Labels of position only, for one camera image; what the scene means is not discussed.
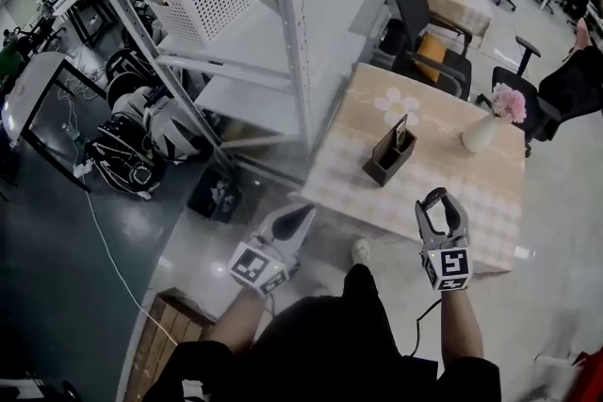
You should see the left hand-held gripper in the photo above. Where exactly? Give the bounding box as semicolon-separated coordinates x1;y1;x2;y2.
226;204;318;297

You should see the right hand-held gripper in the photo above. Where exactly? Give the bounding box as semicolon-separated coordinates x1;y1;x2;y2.
415;188;474;293

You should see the dark brown storage holder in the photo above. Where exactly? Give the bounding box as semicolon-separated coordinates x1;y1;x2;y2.
361;115;418;188

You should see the dark remote control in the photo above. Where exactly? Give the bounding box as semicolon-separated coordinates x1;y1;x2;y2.
392;114;409;153

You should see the person's right forearm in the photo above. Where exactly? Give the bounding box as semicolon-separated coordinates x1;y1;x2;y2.
437;287;486;366

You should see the person's left forearm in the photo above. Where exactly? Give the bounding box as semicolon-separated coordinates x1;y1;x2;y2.
204;284;274;354

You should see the table with checkered cloth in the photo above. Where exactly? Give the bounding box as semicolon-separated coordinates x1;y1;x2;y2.
300;62;528;275

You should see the person's white shoe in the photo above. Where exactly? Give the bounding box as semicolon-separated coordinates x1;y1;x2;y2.
350;237;372;266

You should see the black waste bin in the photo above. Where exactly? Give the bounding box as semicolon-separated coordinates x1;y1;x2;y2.
187;164;244;223

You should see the white vase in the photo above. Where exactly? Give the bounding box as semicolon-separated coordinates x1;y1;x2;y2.
461;112;502;154

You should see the person's black clothing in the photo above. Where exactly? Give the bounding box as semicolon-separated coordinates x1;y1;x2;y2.
140;263;502;402

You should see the pink flower bouquet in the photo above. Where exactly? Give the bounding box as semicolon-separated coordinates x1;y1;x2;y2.
490;82;528;125

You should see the black office chair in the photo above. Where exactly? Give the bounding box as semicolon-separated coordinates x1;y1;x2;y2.
474;35;603;158
371;0;474;102

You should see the wooden crate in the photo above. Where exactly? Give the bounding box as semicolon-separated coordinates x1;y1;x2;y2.
122;289;216;402

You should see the white metal shelving rack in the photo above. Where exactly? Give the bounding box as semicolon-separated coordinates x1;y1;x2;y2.
77;0;406;185

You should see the red object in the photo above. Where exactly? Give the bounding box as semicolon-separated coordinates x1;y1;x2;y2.
562;348;603;402

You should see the small table with cloth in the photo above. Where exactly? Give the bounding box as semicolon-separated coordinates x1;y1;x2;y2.
418;0;494;51

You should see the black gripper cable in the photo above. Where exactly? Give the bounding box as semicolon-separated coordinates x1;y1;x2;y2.
408;296;444;359

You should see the white power cable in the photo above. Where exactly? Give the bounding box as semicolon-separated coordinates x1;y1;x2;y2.
73;159;180;346

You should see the black frame table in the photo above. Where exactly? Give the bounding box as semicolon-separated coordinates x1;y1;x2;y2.
0;51;107;194

